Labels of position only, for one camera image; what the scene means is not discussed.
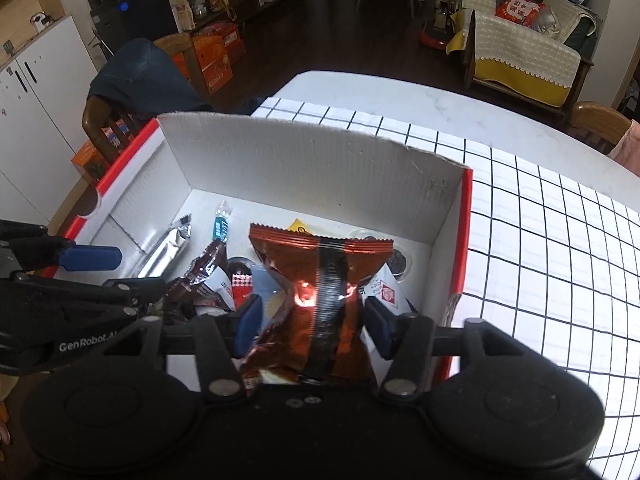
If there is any orange carton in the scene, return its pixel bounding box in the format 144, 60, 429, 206
192, 22, 247, 61
172, 35, 235, 93

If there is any white paper bag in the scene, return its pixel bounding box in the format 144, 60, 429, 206
170, 0, 197, 31

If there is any pink towel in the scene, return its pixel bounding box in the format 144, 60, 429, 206
612, 119, 640, 178

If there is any brown triangular snack packet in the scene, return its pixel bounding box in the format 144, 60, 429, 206
165, 237, 236, 323

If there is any sofa with cream cover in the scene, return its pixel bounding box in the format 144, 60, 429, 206
445, 0, 596, 111

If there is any silver cushion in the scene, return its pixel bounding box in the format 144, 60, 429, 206
530, 5, 563, 38

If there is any dark red snack bag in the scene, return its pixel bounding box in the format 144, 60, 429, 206
239, 223, 393, 386

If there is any white checkered tablecloth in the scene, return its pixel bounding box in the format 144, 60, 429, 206
250, 96, 640, 476

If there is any red plastic floor toy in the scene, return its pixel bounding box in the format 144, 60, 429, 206
417, 17, 451, 51

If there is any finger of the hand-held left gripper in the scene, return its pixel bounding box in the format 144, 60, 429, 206
0, 220, 123, 276
0, 272, 168, 311

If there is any red white cardboard box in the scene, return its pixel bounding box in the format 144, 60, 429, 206
42, 112, 473, 396

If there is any wooden dining chair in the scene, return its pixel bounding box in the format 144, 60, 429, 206
567, 101, 633, 153

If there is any wooden chair with jacket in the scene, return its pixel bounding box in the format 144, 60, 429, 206
82, 32, 211, 166

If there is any person's left hand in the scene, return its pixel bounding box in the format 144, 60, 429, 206
0, 374, 22, 447

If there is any silver black snack bar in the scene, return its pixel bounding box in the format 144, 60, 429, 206
136, 214, 193, 281

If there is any white blue packet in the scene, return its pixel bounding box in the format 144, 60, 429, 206
360, 264, 416, 313

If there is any red printed cushion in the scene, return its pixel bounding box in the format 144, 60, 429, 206
495, 0, 546, 28

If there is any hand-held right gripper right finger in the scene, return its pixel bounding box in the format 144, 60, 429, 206
362, 296, 521, 403

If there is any white cupboard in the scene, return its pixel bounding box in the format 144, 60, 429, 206
0, 15, 101, 226

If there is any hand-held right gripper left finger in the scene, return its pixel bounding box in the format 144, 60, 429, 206
107, 294, 264, 403

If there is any orange printed box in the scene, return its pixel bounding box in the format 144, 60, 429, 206
71, 140, 113, 186

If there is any black cabinet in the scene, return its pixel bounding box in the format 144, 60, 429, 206
80, 0, 181, 53

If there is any wooden wall shelf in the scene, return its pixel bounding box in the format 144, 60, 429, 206
0, 0, 66, 68

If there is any small blue candy wrapper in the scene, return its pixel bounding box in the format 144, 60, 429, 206
210, 200, 235, 243

